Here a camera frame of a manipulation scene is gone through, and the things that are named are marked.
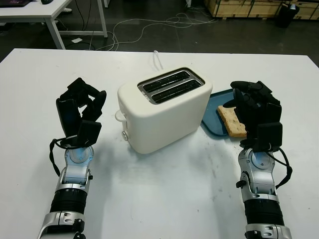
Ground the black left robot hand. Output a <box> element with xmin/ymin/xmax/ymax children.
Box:
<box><xmin>55</xmin><ymin>77</ymin><xmax>107</xmax><ymax>139</ymax></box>

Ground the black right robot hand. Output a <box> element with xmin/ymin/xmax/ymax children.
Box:
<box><xmin>222</xmin><ymin>80</ymin><xmax>284</xmax><ymax>140</ymax></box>

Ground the brown bread slice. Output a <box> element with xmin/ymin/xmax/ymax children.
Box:
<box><xmin>217</xmin><ymin>105</ymin><xmax>248</xmax><ymax>137</ymax></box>

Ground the white toaster lever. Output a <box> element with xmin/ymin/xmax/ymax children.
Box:
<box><xmin>114</xmin><ymin>110</ymin><xmax>127</xmax><ymax>122</ymax></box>

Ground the blue plastic tray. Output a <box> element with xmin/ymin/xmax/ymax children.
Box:
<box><xmin>201</xmin><ymin>89</ymin><xmax>250</xmax><ymax>137</ymax></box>

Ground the cream two-slot toaster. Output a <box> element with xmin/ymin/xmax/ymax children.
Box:
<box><xmin>117</xmin><ymin>67</ymin><xmax>214</xmax><ymax>155</ymax></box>

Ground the black waste bin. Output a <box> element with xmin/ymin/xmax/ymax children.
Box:
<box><xmin>275</xmin><ymin>2</ymin><xmax>300</xmax><ymax>29</ymax></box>

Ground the white desk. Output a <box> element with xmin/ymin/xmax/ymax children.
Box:
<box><xmin>0</xmin><ymin>0</ymin><xmax>108</xmax><ymax>50</ymax></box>

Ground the dark keyboard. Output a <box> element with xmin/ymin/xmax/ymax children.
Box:
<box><xmin>0</xmin><ymin>0</ymin><xmax>30</xmax><ymax>7</ymax></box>

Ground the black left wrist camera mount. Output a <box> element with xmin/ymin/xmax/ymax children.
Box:
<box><xmin>76</xmin><ymin>120</ymin><xmax>102</xmax><ymax>148</ymax></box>

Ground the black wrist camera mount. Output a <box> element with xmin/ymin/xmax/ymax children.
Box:
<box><xmin>256</xmin><ymin>121</ymin><xmax>284</xmax><ymax>152</ymax></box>
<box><xmin>76</xmin><ymin>120</ymin><xmax>102</xmax><ymax>148</ymax></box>

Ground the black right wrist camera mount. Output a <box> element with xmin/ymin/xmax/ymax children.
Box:
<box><xmin>256</xmin><ymin>121</ymin><xmax>284</xmax><ymax>152</ymax></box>

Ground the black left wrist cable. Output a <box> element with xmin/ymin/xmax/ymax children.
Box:
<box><xmin>49</xmin><ymin>137</ymin><xmax>80</xmax><ymax>177</ymax></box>

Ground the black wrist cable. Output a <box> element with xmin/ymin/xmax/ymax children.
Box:
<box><xmin>49</xmin><ymin>137</ymin><xmax>80</xmax><ymax>177</ymax></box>
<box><xmin>270</xmin><ymin>146</ymin><xmax>294</xmax><ymax>190</ymax></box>

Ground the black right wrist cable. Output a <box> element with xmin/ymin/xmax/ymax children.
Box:
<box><xmin>270</xmin><ymin>146</ymin><xmax>294</xmax><ymax>190</ymax></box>

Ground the white floor cable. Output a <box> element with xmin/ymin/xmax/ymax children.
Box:
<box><xmin>94</xmin><ymin>12</ymin><xmax>217</xmax><ymax>50</ymax></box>

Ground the black floor cable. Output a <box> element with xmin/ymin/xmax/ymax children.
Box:
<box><xmin>67</xmin><ymin>0</ymin><xmax>105</xmax><ymax>50</ymax></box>

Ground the white toaster power cord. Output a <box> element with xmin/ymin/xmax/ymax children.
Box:
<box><xmin>152</xmin><ymin>50</ymin><xmax>164</xmax><ymax>70</ymax></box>

